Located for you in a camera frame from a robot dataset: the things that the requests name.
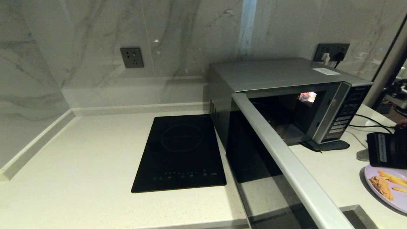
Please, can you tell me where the black power plug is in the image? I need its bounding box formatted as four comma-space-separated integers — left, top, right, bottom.
333, 52, 345, 68

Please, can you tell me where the fried chicken piece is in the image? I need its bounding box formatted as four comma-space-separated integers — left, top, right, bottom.
369, 175, 394, 201

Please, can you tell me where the lavender plate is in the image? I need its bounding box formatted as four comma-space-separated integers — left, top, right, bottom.
364, 163, 407, 214

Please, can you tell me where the grey single wall socket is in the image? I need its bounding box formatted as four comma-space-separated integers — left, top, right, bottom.
120, 48, 144, 69

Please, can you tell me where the dark grey foot mat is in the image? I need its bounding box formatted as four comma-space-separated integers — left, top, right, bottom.
301, 139, 351, 152

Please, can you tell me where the thin black cable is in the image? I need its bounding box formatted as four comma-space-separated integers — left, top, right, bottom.
354, 114, 395, 134
348, 125, 396, 129

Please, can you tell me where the white sticker label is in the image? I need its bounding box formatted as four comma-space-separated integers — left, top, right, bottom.
313, 68, 342, 76

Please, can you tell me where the grey double wall socket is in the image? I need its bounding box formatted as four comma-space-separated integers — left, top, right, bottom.
313, 44, 350, 62

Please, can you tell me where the black wire basket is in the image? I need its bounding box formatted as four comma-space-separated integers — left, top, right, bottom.
377, 95, 394, 114

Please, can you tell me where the dark vertical frame post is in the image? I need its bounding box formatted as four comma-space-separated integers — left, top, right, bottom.
362, 14, 407, 108

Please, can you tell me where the black induction cooktop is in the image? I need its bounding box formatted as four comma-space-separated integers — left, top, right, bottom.
131, 114, 227, 193

